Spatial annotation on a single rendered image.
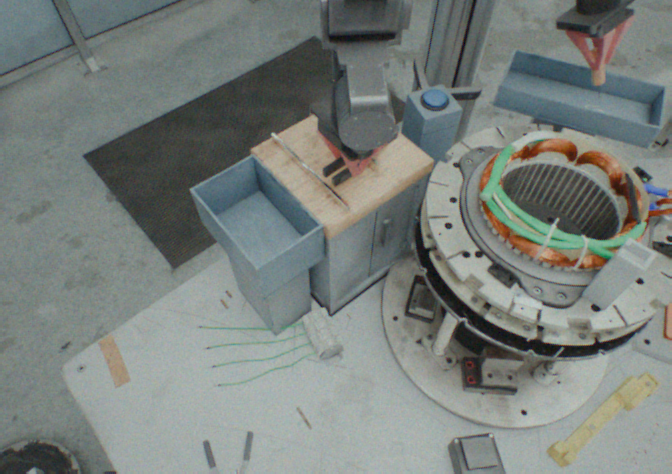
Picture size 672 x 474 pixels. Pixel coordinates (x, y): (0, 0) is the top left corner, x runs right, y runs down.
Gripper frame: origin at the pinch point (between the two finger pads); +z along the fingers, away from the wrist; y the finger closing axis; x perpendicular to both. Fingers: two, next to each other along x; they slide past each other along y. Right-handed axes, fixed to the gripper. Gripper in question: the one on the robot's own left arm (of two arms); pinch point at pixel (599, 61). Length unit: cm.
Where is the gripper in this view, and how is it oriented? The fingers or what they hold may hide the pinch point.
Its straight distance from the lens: 92.0
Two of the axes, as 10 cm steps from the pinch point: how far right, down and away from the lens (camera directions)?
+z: 3.6, 6.9, 6.3
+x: -4.9, -4.3, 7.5
